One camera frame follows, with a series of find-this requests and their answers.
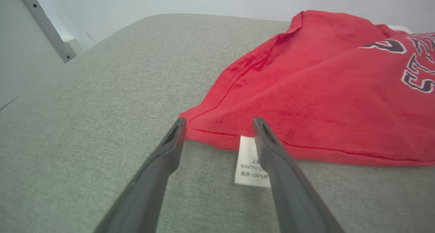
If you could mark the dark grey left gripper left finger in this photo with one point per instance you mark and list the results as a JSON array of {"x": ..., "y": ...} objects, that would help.
[{"x": 146, "y": 195}]

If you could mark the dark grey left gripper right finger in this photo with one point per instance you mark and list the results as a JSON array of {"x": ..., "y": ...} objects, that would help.
[{"x": 292, "y": 199}]

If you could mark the red Bulls jersey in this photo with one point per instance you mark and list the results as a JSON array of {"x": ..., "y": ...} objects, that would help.
[{"x": 323, "y": 100}]

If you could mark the grey fabric sofa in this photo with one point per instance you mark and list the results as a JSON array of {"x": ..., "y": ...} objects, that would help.
[{"x": 85, "y": 124}]

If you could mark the white trim piece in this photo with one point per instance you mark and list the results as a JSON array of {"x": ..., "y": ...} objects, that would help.
[{"x": 73, "y": 45}]

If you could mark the grey metal strip with screws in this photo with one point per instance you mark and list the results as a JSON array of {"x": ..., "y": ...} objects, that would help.
[{"x": 44, "y": 24}]

